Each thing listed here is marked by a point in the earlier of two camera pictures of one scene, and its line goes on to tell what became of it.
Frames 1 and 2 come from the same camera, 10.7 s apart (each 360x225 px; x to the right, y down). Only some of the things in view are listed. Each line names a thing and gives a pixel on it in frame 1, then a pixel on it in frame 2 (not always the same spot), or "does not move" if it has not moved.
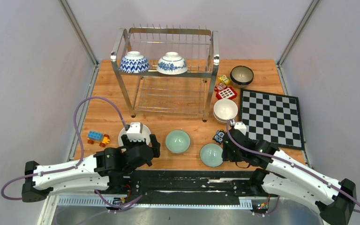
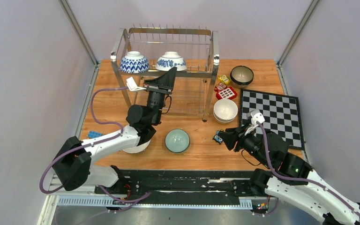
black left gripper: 155,145 to 165,81
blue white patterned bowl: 134,62 does not move
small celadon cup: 211,155 to 177,140
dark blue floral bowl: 242,75 does not move
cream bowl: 226,109 does not move
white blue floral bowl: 172,63 does not move
